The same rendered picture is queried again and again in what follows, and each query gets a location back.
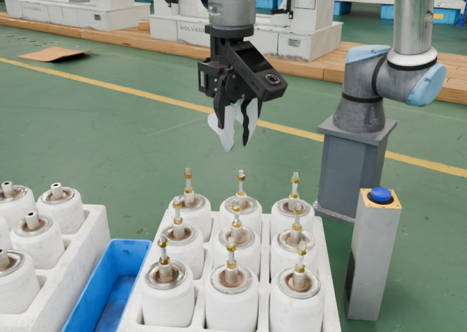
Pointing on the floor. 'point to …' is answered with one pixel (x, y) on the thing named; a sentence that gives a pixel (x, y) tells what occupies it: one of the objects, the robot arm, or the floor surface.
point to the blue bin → (109, 287)
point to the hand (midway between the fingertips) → (239, 143)
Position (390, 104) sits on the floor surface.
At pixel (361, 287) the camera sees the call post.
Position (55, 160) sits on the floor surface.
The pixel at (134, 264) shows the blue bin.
